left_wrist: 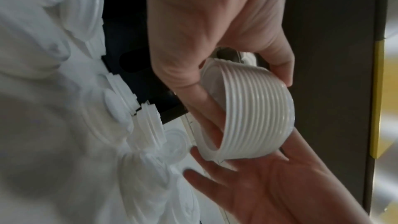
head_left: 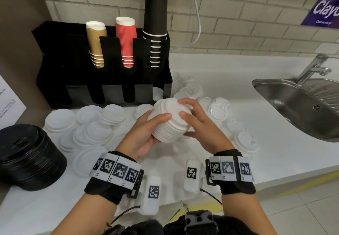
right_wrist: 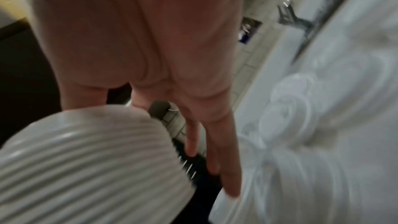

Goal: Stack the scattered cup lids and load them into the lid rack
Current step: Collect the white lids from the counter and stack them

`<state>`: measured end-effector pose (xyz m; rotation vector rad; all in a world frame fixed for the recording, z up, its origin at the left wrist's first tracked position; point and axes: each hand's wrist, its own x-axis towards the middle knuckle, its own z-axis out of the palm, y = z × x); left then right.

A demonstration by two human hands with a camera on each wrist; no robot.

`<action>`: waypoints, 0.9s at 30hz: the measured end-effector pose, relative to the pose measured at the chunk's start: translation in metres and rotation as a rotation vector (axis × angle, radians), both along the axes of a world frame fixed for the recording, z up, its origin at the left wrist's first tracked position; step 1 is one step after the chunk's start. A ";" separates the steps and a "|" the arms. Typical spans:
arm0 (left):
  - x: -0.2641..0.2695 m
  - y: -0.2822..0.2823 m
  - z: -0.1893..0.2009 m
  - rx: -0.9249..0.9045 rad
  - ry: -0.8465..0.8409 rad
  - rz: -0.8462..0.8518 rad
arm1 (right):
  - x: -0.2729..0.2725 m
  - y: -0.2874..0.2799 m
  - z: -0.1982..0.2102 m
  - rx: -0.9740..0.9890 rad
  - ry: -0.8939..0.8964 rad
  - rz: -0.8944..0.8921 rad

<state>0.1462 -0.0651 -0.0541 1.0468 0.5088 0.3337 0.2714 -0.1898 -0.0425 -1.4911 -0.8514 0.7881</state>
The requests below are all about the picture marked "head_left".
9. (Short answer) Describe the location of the person's left hand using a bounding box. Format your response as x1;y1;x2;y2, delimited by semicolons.
115;110;173;161

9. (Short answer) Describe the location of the person's right hand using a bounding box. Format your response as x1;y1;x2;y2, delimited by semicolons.
177;98;236;156

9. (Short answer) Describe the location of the stack of white lids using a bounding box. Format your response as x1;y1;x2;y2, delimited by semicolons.
152;87;165;102
147;97;193;143

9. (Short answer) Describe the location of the pile of white cup lids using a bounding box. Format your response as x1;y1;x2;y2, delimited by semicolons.
43;72;260;180

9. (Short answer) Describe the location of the black cup and lid organizer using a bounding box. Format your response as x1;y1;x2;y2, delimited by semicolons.
31;21;173;110

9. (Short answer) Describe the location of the stack of black lids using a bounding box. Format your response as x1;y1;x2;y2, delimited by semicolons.
0;124;68;192

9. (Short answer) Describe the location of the person's left forearm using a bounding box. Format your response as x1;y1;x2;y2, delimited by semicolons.
52;192;118;235

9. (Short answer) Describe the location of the left marker wristband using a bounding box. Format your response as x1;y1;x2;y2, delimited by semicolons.
84;151;145;205

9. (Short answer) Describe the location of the marker wristband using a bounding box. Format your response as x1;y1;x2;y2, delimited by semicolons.
84;151;145;205
205;149;257;195

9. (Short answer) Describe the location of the right marker wristband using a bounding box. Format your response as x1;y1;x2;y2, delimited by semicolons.
205;149;257;195

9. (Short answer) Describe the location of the steel sink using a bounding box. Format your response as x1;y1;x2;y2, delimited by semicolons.
251;78;339;143

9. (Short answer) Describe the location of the stack of red paper cups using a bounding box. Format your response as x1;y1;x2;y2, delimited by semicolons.
115;17;138;69

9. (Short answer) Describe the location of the stack of gold paper cups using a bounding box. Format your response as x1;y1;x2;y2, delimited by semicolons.
85;21;108;69

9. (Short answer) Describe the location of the steel faucet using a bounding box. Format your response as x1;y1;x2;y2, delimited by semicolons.
295;54;333;86

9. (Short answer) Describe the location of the microwave safety poster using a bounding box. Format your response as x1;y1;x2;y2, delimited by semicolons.
0;74;27;130

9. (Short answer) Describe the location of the stack of black paper cups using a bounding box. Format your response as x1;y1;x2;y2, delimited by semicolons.
142;0;169;69

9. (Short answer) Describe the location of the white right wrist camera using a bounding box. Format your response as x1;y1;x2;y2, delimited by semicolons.
183;159;202;194

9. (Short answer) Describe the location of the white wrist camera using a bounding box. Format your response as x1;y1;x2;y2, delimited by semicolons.
183;159;202;194
139;175;162;216

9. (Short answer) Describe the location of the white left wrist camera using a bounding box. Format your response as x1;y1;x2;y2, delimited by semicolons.
139;175;162;216

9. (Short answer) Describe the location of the black right camera cable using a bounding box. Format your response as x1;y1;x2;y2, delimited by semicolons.
200;188;223;206

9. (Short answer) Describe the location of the black camera cable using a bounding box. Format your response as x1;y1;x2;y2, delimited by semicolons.
200;188;223;206
111;205;141;225

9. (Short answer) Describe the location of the black left camera cable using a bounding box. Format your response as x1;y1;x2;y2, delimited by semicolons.
111;205;141;225

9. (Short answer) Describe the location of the black chest camera mount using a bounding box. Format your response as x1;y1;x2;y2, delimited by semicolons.
102;210;259;235

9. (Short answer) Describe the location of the white power cable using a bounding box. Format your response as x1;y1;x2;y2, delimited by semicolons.
169;0;202;52

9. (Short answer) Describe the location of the purple wall sign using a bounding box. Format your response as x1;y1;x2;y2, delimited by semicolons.
301;0;339;29

